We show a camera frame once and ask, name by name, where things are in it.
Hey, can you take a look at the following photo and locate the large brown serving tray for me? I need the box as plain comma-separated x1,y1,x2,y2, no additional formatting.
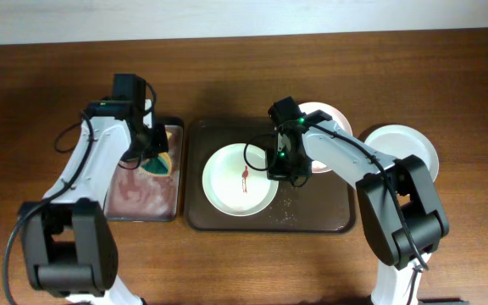
184,118,356,234

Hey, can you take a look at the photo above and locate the cream plate with red stain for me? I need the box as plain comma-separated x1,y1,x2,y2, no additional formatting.
202,143,279,217

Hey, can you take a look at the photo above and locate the pink stained white plate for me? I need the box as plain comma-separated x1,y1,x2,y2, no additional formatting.
299,102,352,174

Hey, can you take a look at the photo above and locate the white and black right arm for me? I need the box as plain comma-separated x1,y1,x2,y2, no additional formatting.
266,108,449,304

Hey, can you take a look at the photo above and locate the green and yellow sponge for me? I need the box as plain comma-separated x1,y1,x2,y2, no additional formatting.
139,152,173,176

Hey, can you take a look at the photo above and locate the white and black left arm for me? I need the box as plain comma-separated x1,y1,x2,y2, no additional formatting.
13,99,171,304

